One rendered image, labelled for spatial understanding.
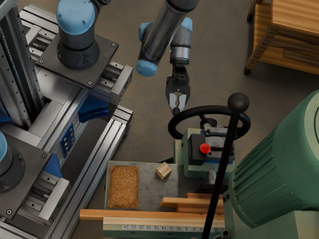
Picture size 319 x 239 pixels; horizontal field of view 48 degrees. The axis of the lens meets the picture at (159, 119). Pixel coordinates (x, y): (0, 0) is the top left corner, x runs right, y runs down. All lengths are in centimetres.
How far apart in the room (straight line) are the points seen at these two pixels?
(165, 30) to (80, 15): 27
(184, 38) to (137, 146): 93
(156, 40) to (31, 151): 53
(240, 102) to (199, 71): 183
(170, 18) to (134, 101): 119
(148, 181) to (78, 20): 53
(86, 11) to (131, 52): 125
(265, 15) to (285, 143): 212
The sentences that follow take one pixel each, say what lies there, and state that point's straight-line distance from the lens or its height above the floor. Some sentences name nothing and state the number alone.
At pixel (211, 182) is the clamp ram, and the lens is 103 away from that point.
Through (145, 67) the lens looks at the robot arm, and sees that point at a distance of 124.
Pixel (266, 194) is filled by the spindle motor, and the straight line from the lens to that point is 65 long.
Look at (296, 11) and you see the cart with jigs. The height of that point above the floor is 53.
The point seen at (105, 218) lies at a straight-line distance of 98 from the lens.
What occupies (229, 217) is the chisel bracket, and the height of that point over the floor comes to 104.
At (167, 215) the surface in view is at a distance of 100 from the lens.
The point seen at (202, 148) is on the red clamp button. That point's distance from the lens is 99.
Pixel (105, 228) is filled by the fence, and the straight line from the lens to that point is 97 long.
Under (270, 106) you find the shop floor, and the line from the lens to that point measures 244.
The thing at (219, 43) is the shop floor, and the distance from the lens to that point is 259.
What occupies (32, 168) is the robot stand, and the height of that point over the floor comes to 82.
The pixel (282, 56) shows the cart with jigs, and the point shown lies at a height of 18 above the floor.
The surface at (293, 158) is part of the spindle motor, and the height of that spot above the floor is 147.
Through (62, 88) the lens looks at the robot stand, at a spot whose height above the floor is 73.
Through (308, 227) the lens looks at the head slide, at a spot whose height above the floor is 142.
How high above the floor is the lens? 191
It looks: 62 degrees down
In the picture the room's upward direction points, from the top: 19 degrees clockwise
